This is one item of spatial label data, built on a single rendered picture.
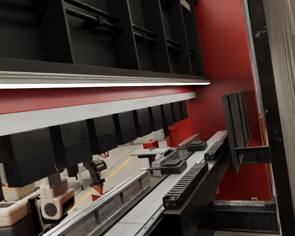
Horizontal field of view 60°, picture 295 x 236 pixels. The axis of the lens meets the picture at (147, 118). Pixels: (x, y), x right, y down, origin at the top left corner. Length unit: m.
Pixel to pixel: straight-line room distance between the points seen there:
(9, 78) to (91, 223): 0.71
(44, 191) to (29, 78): 1.47
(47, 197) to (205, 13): 2.15
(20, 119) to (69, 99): 0.23
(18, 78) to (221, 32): 2.24
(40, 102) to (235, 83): 2.01
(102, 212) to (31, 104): 0.56
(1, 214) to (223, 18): 2.46
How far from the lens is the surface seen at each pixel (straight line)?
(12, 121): 0.88
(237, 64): 2.62
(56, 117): 0.99
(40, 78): 0.70
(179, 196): 0.89
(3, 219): 2.14
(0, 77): 0.63
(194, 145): 1.80
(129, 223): 0.90
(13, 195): 2.24
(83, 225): 1.11
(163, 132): 1.86
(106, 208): 1.22
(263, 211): 1.23
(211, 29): 2.70
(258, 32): 0.76
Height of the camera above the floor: 1.36
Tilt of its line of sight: 3 degrees down
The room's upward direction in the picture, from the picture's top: 10 degrees counter-clockwise
